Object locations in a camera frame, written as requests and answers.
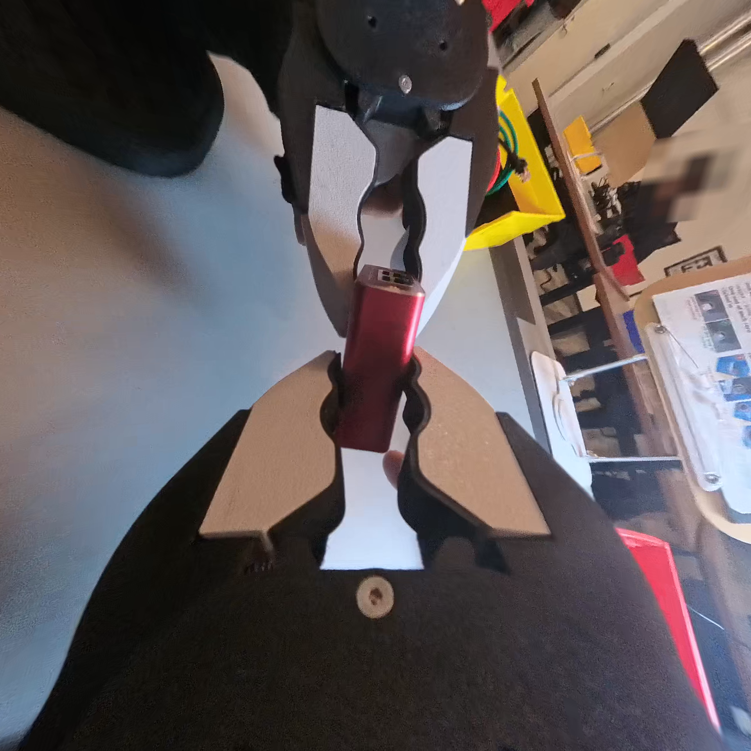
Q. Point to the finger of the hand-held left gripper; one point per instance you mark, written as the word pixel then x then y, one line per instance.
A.
pixel 446 199
pixel 334 164

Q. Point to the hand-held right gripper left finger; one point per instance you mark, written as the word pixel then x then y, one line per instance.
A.
pixel 276 457

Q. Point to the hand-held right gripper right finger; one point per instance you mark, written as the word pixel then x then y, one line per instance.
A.
pixel 469 463

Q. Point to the yellow plastic bin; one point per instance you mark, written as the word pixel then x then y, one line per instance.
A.
pixel 534 199

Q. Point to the red ethernet splitter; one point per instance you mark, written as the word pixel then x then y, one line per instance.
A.
pixel 375 364

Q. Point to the red plastic bin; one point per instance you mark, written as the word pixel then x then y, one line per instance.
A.
pixel 663 586

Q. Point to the person's left forearm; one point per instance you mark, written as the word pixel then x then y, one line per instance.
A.
pixel 117 76

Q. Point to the white document stand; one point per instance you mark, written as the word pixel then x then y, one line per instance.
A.
pixel 557 405

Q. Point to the long wooden table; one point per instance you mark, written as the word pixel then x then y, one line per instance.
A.
pixel 572 182

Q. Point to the small yellow box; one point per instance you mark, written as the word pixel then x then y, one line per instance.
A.
pixel 581 138

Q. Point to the small red box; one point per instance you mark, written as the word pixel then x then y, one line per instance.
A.
pixel 628 264

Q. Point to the clear clipboard clip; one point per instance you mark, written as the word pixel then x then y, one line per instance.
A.
pixel 686 422

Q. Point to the brown and black cardboard panel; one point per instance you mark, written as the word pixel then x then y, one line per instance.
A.
pixel 675 94

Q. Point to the wooden clipboard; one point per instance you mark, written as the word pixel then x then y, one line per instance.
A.
pixel 733 516

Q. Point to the printed instruction sheet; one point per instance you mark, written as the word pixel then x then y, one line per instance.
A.
pixel 727 311

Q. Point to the framed wall sign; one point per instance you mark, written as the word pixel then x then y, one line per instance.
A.
pixel 695 267

